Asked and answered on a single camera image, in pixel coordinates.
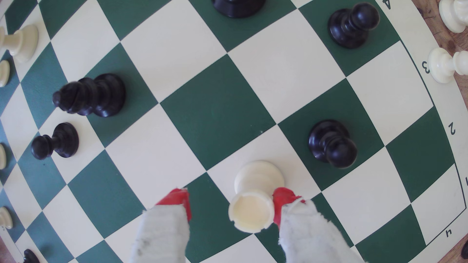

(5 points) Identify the black chess queen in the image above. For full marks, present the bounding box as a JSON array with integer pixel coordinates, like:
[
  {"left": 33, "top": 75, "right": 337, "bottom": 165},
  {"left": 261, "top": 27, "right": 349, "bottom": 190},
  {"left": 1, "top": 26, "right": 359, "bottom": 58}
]
[{"left": 212, "top": 0, "right": 265, "bottom": 18}]

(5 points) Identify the tall cream chess piece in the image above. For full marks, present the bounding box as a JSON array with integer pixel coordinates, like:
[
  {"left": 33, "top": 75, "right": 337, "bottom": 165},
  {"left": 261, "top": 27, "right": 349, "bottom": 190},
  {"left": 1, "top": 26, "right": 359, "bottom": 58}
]
[{"left": 0, "top": 24, "right": 39, "bottom": 63}]

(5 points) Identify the white pawn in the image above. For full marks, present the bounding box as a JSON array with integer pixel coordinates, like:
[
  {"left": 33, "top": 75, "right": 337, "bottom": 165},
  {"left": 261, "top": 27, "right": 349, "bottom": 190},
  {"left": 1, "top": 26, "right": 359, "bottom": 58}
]
[{"left": 228, "top": 161, "right": 285, "bottom": 233}]

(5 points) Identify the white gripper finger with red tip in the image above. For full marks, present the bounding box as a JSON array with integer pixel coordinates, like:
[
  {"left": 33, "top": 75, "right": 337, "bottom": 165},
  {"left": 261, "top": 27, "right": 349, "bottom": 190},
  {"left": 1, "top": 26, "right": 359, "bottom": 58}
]
[
  {"left": 272, "top": 187, "right": 366, "bottom": 263},
  {"left": 128, "top": 188, "right": 192, "bottom": 263}
]

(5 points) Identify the black chess bishop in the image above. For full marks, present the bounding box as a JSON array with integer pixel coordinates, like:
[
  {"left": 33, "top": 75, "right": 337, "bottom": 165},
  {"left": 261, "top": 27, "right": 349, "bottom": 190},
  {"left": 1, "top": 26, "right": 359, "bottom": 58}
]
[{"left": 52, "top": 74, "right": 126, "bottom": 117}]

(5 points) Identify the green cream chess mat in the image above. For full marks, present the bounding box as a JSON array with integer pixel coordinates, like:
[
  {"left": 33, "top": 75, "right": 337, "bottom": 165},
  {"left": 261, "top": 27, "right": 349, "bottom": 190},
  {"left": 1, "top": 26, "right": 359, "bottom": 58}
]
[{"left": 0, "top": 0, "right": 468, "bottom": 263}]

